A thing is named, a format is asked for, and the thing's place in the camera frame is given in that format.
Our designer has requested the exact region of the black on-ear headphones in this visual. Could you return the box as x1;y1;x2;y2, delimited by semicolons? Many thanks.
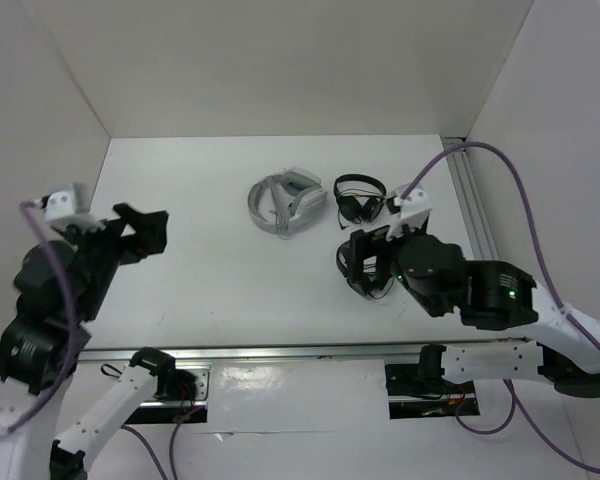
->
335;240;394;300
333;174;387;230

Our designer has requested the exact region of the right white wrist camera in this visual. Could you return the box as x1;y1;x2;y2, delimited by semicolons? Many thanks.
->
386;184;432;240

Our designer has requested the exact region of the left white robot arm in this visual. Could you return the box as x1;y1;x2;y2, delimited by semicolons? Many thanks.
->
0;198;198;479

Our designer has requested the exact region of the aluminium mounting rail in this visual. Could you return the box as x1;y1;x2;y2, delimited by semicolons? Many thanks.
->
79;340;541;424

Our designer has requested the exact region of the aluminium side rail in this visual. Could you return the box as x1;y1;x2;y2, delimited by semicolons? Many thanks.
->
446;149;502;260

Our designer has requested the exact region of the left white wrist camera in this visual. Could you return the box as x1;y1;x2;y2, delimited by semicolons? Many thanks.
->
42;183;105;232

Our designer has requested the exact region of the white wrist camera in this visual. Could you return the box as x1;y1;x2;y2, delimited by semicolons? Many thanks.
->
42;183;105;232
386;184;432;240

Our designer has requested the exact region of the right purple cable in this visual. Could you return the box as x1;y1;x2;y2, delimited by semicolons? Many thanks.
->
399;142;600;476

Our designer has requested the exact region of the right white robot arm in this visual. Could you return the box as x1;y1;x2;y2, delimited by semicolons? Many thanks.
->
336;227;600;398

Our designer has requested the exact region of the white over-ear headphones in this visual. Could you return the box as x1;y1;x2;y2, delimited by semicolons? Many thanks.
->
247;167;328;237

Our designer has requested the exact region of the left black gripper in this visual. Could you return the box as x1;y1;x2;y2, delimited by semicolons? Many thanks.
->
60;199;171;317

